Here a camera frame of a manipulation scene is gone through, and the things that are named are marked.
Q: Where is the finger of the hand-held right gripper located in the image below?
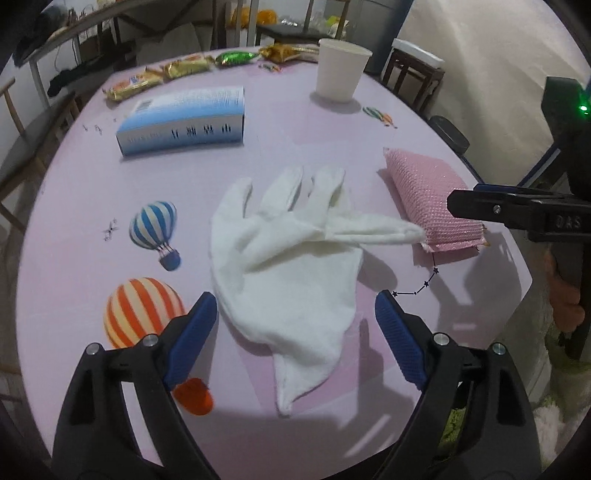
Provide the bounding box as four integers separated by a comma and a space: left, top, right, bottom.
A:
473, 138, 565, 197
447, 188, 532, 230

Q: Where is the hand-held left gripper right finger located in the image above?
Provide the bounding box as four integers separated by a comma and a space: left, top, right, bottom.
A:
375, 290, 541, 480

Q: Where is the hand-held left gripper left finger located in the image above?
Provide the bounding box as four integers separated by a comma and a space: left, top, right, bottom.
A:
52, 292, 220, 480

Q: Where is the person's right hand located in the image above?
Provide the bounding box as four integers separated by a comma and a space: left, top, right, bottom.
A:
545, 249, 583, 334

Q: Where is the pink scrubbing sponge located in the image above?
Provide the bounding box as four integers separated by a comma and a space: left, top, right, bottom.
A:
383, 148, 488, 254

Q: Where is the grey round lidded case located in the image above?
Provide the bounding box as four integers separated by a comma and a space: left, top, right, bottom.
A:
429, 115, 471, 155

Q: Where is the white cloth glove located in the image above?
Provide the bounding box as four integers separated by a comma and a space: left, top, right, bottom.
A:
210, 165, 428, 416

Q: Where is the dark wooden stool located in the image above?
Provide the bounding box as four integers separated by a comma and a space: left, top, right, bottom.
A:
381, 46, 446, 116

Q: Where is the white paper cup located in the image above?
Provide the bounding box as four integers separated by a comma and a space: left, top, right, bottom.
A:
315, 38, 373, 103

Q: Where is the grey cabinet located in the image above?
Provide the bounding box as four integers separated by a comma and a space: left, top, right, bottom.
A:
346, 0, 413, 75

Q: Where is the blue white book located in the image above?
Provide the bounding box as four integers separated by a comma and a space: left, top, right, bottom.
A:
115, 86, 245, 158

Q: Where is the yellow snack packet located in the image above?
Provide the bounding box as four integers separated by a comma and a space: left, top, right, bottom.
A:
259, 43, 319, 64

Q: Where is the orange snack packet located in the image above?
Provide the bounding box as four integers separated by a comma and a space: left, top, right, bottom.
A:
104, 69, 164, 102

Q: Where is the gold snack packet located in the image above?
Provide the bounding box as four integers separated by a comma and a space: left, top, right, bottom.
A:
159, 54, 214, 80

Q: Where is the wooden chair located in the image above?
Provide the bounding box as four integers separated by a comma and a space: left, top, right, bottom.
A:
0, 78, 79, 232

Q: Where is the green candy wrapper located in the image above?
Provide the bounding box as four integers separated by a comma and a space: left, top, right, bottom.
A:
215, 50, 260, 68

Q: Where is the black cloth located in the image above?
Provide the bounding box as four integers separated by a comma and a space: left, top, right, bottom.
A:
48, 60, 100, 97

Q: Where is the yellow bag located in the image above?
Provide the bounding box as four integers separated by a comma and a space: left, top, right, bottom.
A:
231, 7, 279, 27

